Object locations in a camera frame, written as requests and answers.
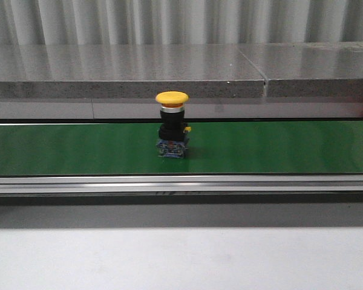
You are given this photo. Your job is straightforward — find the yellow push button edge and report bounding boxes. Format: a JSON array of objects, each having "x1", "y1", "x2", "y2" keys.
[{"x1": 155, "y1": 91, "x2": 191, "y2": 158}]

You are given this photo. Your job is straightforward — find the grey stone slab left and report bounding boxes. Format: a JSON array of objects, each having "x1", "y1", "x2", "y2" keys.
[{"x1": 0, "y1": 45, "x2": 264, "y2": 99}]

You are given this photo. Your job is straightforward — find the grey stone slab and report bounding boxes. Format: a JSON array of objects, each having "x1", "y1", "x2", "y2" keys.
[
  {"x1": 0, "y1": 45, "x2": 264, "y2": 99},
  {"x1": 238, "y1": 43, "x2": 363, "y2": 99}
]

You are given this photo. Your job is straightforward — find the green conveyor belt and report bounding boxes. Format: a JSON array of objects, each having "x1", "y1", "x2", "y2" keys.
[{"x1": 0, "y1": 121, "x2": 363, "y2": 176}]

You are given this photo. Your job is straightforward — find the grey stone slab right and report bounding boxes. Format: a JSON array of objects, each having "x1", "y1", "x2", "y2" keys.
[{"x1": 238, "y1": 43, "x2": 363, "y2": 99}]

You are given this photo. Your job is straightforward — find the grey corrugated curtain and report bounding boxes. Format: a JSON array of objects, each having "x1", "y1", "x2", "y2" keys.
[{"x1": 0, "y1": 1, "x2": 363, "y2": 45}]

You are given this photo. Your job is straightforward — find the aluminium conveyor side rail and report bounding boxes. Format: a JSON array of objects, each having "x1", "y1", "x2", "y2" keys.
[{"x1": 0, "y1": 173, "x2": 363, "y2": 205}]

